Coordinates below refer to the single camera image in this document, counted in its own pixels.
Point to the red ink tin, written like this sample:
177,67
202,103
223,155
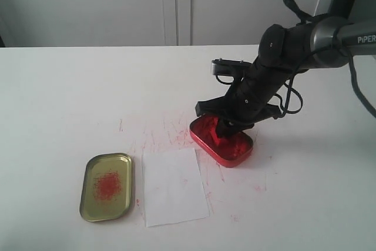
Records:
227,151

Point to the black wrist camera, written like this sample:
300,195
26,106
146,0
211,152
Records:
226,67

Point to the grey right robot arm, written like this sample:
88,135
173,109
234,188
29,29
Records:
329,43

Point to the red plastic stamp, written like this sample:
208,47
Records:
217,141

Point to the gold tin lid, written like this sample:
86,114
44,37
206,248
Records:
107,187

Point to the white paper sheet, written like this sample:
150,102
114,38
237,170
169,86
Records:
173,188

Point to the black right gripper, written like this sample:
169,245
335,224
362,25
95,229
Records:
246,101

